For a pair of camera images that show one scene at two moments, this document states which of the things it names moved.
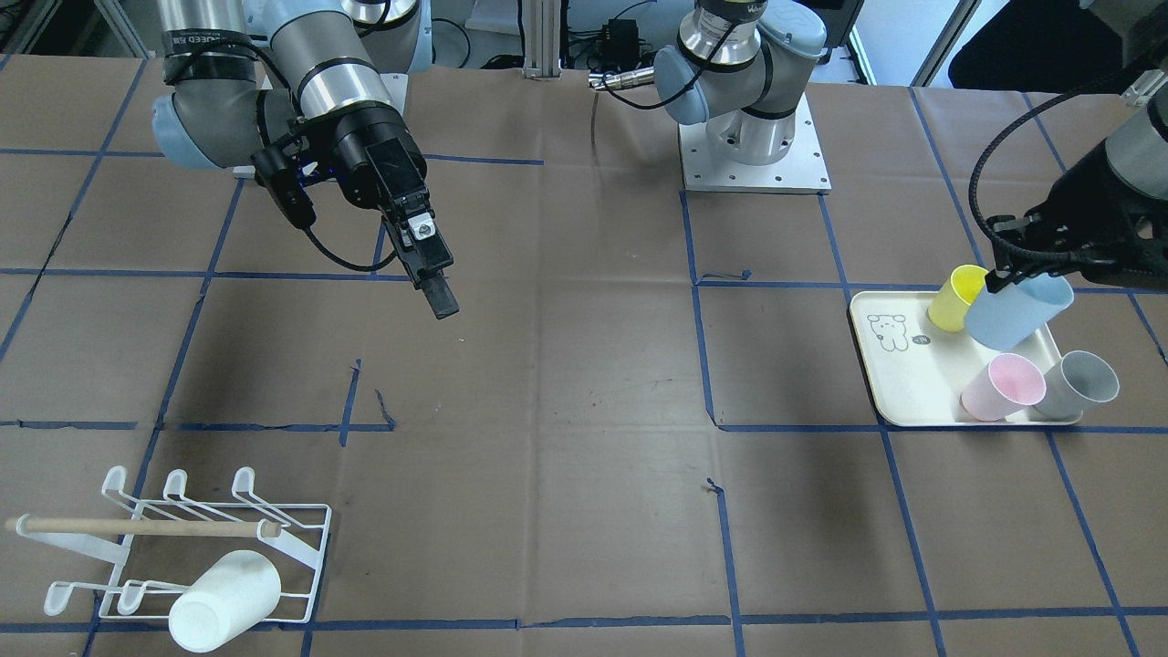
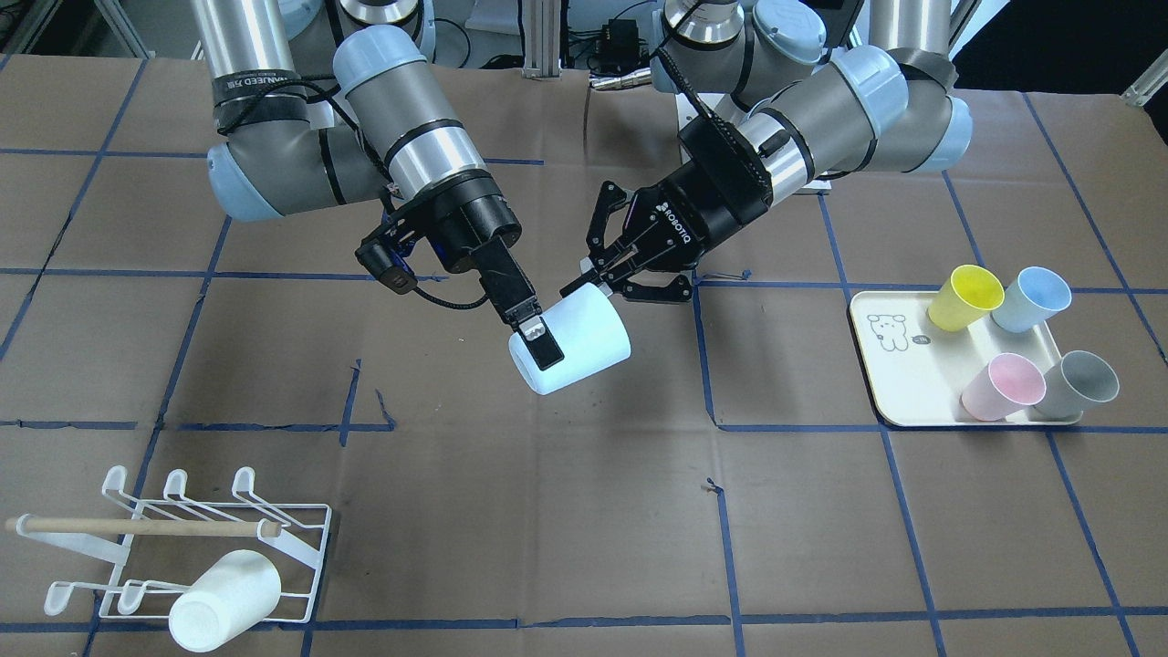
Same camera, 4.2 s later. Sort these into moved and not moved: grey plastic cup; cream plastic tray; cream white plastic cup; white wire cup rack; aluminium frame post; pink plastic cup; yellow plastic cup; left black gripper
Moved: left black gripper
Not moved: cream white plastic cup; pink plastic cup; yellow plastic cup; grey plastic cup; cream plastic tray; aluminium frame post; white wire cup rack
